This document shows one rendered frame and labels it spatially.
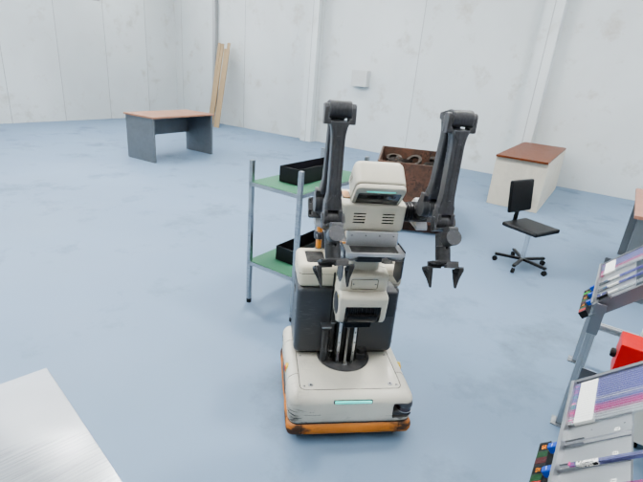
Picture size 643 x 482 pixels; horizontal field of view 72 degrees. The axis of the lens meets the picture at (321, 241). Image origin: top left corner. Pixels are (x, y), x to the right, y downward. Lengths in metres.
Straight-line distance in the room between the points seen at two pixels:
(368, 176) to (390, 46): 8.74
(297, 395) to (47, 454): 1.19
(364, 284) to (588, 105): 7.82
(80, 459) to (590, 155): 9.04
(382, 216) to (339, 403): 0.92
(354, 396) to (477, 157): 7.97
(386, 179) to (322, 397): 1.08
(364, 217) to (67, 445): 1.26
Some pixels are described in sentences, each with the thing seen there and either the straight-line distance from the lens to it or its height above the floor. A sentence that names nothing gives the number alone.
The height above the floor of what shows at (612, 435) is 0.82.
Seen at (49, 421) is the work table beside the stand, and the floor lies 0.80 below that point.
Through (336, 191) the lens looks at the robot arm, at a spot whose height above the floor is 1.32.
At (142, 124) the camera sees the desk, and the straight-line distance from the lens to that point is 8.20.
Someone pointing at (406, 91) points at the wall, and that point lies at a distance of 10.24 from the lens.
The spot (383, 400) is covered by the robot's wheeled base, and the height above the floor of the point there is 0.25.
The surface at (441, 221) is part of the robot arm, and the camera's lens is 1.74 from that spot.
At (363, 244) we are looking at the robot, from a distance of 1.89.
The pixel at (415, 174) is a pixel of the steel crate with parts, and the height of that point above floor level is 0.70.
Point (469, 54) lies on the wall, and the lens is 9.84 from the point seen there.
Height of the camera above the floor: 1.72
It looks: 21 degrees down
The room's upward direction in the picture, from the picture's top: 5 degrees clockwise
